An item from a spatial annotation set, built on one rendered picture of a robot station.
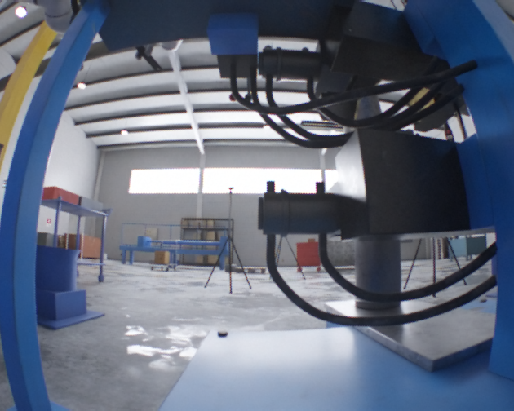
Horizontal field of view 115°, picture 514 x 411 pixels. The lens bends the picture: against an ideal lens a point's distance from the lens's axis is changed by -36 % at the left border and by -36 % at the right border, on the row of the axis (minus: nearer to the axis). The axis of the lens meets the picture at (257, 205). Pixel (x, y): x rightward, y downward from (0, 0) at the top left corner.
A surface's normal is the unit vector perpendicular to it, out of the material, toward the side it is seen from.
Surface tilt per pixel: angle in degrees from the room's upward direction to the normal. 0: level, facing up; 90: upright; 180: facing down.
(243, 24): 90
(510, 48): 90
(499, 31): 90
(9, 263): 90
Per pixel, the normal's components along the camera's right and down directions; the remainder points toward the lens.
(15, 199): 0.01, -0.22
